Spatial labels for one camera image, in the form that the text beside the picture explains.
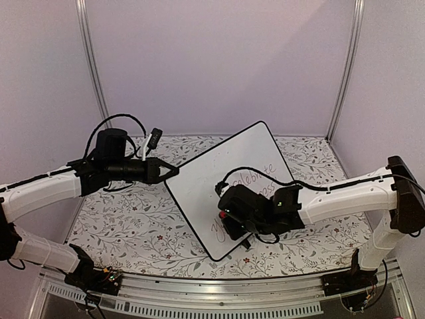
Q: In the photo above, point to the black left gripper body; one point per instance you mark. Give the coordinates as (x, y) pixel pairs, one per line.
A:
(151, 173)

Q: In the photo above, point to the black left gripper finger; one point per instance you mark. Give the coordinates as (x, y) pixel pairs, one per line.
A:
(163, 177)
(166, 167)

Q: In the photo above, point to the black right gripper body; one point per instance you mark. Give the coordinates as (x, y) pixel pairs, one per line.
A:
(235, 232)

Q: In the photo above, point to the white dry-erase whiteboard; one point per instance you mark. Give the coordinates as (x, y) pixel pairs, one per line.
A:
(251, 157)

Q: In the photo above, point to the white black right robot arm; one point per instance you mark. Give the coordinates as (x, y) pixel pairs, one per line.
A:
(297, 204)

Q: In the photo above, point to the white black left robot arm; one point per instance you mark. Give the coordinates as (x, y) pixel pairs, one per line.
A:
(105, 163)

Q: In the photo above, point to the floral patterned table mat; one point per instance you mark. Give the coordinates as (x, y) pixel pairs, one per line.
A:
(141, 230)

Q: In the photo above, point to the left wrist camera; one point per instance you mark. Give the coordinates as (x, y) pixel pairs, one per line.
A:
(150, 143)

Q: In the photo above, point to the aluminium front rail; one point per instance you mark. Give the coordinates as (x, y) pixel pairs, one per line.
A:
(143, 296)

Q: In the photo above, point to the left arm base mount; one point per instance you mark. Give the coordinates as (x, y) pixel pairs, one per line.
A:
(87, 277)

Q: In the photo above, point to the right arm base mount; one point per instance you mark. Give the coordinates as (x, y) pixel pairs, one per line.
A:
(349, 280)

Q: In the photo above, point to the left aluminium frame post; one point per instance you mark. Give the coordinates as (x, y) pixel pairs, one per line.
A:
(88, 47)

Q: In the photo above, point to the aluminium frame post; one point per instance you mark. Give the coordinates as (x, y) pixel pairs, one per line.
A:
(88, 47)
(354, 36)

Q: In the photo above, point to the right aluminium frame post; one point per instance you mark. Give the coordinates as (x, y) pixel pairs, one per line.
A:
(354, 36)

